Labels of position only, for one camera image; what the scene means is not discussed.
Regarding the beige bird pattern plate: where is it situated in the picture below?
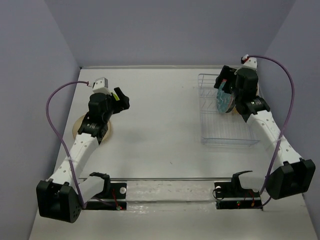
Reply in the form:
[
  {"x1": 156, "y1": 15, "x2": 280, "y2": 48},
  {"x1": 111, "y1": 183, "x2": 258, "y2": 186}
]
[{"x1": 71, "y1": 116, "x2": 113, "y2": 142}]

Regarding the lime green plate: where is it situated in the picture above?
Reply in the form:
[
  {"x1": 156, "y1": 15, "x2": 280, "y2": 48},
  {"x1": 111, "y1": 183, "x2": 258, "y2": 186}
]
[{"x1": 111, "y1": 92, "x2": 120, "y2": 101}]

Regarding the purple cable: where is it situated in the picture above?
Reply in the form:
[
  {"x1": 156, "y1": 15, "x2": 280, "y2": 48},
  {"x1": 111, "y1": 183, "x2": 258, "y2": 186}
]
[
  {"x1": 45, "y1": 80, "x2": 91, "y2": 210},
  {"x1": 247, "y1": 55, "x2": 296, "y2": 208}
]

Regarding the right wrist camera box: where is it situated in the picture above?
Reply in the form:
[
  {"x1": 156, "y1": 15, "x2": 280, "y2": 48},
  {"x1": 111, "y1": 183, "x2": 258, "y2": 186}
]
[{"x1": 241, "y1": 54, "x2": 258, "y2": 71}]

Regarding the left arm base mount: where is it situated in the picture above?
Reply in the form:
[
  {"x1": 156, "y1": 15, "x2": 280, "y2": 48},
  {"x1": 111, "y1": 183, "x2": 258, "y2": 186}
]
[{"x1": 85, "y1": 181, "x2": 127, "y2": 211}]

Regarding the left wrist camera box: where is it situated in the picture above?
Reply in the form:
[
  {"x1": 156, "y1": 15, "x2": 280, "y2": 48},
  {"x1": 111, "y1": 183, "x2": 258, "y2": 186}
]
[{"x1": 92, "y1": 77, "x2": 111, "y2": 95}]

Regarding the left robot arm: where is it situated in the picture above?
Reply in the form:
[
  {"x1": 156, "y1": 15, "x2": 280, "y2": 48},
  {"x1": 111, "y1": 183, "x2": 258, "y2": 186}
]
[{"x1": 36, "y1": 87, "x2": 130, "y2": 223}]

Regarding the white wire dish rack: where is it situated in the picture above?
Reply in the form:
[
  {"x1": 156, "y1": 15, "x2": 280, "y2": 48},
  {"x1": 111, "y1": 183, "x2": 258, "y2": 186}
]
[{"x1": 197, "y1": 73, "x2": 259, "y2": 147}]

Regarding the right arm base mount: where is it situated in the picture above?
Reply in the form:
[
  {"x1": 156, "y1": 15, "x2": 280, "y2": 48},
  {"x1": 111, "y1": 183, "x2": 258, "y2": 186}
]
[{"x1": 212, "y1": 181, "x2": 262, "y2": 210}]

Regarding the red plate with teal flower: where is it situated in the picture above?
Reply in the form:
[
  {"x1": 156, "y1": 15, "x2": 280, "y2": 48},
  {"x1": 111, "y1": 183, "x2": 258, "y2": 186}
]
[{"x1": 216, "y1": 79, "x2": 235, "y2": 114}]

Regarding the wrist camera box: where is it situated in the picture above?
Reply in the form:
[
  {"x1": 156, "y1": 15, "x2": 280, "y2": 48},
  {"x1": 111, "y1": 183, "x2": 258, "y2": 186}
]
[
  {"x1": 92, "y1": 77, "x2": 111, "y2": 95},
  {"x1": 241, "y1": 54, "x2": 258, "y2": 71}
]

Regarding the plain beige plate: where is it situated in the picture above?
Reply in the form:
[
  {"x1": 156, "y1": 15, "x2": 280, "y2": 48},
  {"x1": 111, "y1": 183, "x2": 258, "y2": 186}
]
[{"x1": 225, "y1": 86, "x2": 259, "y2": 115}]

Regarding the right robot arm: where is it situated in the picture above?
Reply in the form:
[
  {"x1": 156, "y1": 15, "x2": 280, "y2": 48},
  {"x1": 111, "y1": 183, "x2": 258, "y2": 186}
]
[{"x1": 101, "y1": 69, "x2": 280, "y2": 196}]

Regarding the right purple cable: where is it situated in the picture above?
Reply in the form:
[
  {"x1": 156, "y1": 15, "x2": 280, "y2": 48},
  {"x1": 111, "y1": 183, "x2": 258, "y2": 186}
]
[{"x1": 247, "y1": 55, "x2": 296, "y2": 208}]

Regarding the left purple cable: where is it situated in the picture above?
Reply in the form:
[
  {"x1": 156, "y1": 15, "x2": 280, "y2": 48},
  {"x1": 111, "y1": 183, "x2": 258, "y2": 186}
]
[{"x1": 45, "y1": 80, "x2": 91, "y2": 210}]

